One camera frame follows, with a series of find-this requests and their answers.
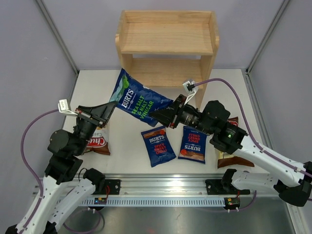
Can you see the wooden two-tier shelf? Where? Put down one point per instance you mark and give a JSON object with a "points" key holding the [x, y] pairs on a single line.
{"points": [[165, 48]]}

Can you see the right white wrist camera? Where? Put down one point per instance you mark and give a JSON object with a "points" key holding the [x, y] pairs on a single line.
{"points": [[190, 88]]}

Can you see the black mounting plate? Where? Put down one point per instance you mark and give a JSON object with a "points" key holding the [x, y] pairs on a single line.
{"points": [[215, 187], [108, 186]]}

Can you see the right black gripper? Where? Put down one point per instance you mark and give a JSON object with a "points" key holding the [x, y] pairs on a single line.
{"points": [[172, 114]]}

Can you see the chuba cassava chips bag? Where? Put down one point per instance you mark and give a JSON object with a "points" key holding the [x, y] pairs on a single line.
{"points": [[99, 142], [225, 160]]}

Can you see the Burts spicy sweet chilli bag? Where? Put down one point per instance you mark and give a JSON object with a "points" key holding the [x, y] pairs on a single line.
{"points": [[158, 146]]}

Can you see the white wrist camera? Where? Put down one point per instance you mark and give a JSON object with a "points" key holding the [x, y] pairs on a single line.
{"points": [[64, 108], [190, 88]]}

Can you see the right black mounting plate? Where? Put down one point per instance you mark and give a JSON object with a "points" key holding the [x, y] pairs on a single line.
{"points": [[215, 187]]}

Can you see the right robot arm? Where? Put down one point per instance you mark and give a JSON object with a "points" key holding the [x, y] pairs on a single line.
{"points": [[291, 180]]}

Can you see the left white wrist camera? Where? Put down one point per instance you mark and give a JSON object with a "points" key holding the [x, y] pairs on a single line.
{"points": [[64, 108]]}

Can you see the upside-down Burts chilli bag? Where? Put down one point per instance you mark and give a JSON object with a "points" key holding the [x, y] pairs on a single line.
{"points": [[193, 145]]}

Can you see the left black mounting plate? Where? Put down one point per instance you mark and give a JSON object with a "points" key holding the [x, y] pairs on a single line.
{"points": [[108, 186]]}

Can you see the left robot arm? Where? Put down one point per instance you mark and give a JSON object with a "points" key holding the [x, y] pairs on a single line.
{"points": [[48, 213]]}

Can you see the white slotted cable duct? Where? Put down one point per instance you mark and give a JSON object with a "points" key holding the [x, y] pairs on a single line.
{"points": [[154, 202]]}

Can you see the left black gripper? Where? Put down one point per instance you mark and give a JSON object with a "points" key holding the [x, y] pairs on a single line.
{"points": [[100, 113]]}

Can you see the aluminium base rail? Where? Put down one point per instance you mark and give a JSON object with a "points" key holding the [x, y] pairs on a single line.
{"points": [[163, 185]]}

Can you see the Burts sea salt vinegar bag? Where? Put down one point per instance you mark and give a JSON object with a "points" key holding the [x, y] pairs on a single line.
{"points": [[137, 100]]}

